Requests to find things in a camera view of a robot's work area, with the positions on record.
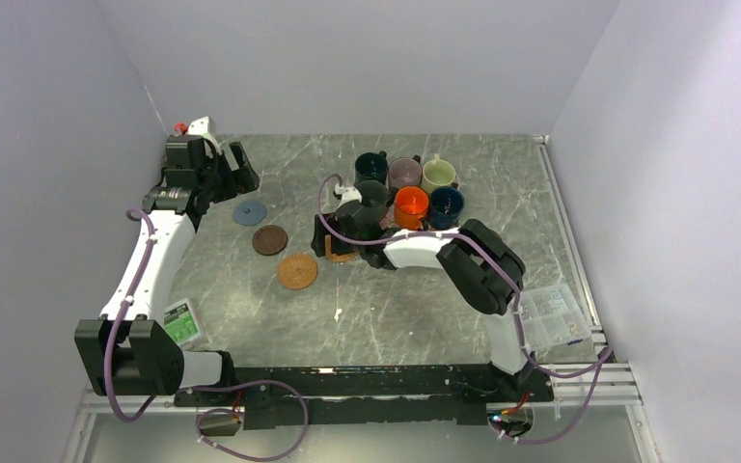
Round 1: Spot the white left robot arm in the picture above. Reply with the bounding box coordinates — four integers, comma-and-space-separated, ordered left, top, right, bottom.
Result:
74, 135, 260, 405

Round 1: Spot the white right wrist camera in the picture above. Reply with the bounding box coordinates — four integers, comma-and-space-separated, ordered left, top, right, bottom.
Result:
333, 184, 362, 202

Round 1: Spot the dark green mug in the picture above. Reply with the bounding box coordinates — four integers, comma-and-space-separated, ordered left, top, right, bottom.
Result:
353, 150, 389, 184

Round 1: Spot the grey green mug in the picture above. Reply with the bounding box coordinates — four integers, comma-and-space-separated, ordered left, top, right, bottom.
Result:
355, 180, 390, 222

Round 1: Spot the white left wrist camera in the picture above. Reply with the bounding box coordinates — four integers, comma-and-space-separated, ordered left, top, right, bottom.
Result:
173, 116, 223, 154

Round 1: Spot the blue round coaster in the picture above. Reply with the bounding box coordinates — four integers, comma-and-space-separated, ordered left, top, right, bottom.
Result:
232, 200, 267, 226

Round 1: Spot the mauve grey mug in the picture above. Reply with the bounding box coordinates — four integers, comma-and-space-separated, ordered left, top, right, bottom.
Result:
387, 155, 423, 190

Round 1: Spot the navy blue mug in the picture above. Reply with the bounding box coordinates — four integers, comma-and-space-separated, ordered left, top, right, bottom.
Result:
427, 186, 465, 231

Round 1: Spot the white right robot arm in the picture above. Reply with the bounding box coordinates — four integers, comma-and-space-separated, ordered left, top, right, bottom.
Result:
312, 193, 532, 400

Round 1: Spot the floral serving tray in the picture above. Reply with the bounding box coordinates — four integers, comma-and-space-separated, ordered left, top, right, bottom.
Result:
379, 209, 461, 232

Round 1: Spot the pale green mug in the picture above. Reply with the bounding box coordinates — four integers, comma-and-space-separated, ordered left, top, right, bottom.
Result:
420, 153, 457, 194

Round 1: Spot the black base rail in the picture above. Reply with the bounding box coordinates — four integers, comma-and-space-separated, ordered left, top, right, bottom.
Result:
174, 364, 554, 430

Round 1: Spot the orange mug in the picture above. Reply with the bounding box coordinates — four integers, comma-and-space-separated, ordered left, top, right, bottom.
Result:
394, 186, 429, 231

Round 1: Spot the woven rattan coaster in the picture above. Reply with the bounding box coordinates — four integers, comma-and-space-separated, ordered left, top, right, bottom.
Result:
277, 254, 318, 290
324, 234, 359, 264

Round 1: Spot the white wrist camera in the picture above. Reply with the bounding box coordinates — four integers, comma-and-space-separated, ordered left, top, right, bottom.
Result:
173, 116, 223, 154
333, 184, 362, 202

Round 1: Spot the green label tag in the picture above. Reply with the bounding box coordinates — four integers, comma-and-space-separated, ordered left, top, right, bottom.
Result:
163, 298, 204, 349

